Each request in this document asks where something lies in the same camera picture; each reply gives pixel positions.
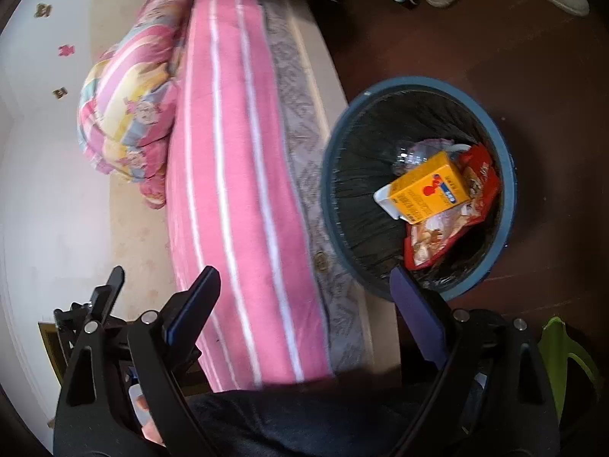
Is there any red snack wrapper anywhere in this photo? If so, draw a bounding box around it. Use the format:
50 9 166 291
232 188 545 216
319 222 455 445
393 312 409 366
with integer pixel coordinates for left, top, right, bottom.
405 144 501 270

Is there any clear plastic bottle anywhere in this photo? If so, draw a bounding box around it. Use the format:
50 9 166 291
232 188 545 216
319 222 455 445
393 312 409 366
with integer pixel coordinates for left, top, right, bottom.
392 138 471 176

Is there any blue trash bin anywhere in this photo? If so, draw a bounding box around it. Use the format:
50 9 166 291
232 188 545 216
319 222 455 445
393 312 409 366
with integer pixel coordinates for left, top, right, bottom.
321 77 516 300

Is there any black trash bag liner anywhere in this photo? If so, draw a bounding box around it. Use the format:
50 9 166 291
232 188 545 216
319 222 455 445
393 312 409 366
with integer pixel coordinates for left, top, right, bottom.
321 77 517 300

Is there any left hand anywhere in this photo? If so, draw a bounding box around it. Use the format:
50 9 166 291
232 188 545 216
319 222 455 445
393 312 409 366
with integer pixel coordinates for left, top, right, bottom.
133 394 165 447

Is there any dark clothed leg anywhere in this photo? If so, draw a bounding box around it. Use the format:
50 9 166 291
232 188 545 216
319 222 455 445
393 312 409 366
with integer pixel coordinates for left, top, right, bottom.
188 369 455 456

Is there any green plant leaf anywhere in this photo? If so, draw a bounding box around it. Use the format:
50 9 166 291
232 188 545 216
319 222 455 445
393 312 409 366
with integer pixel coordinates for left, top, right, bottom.
538 316 601 420

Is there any colourful cartoon quilt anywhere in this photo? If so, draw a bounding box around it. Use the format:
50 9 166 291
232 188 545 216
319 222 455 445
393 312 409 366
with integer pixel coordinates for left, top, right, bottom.
77 0 191 209

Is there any pink striped bed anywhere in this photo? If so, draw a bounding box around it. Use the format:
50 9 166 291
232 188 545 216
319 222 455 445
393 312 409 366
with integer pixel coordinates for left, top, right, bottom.
167 0 400 392

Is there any brown bear wall sticker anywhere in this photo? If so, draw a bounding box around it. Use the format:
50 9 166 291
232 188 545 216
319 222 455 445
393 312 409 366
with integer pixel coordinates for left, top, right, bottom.
53 88 68 99

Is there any pink bear wall sticker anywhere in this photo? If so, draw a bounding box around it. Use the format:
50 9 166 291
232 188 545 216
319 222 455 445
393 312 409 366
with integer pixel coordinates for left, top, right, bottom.
58 45 75 57

